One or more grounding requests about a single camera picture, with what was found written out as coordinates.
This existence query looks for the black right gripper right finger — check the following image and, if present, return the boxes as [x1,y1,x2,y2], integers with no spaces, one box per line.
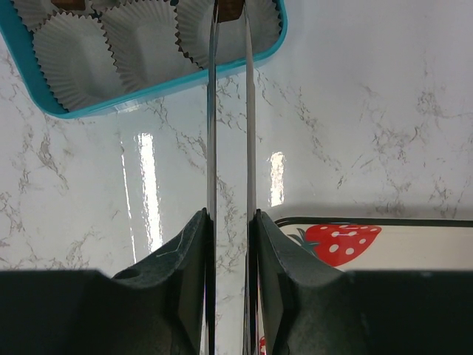
[251,210,355,354]

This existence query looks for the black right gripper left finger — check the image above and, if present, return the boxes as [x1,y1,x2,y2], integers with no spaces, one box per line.
[113,209,216,354]

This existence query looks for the metal tongs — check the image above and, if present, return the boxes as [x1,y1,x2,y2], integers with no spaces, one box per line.
[199,0,259,355]

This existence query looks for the brown square chocolate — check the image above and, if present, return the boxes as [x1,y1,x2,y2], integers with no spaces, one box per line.
[217,0,245,23]

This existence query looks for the teal chocolate box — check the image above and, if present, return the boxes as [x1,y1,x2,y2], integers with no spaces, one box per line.
[0,0,289,120]

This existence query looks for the strawberry print tray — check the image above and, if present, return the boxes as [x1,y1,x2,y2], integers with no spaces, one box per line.
[276,217,472,271]

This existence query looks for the white paper cup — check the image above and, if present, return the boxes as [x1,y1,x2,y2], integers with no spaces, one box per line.
[33,13,124,111]
[177,0,281,69]
[101,0,200,92]

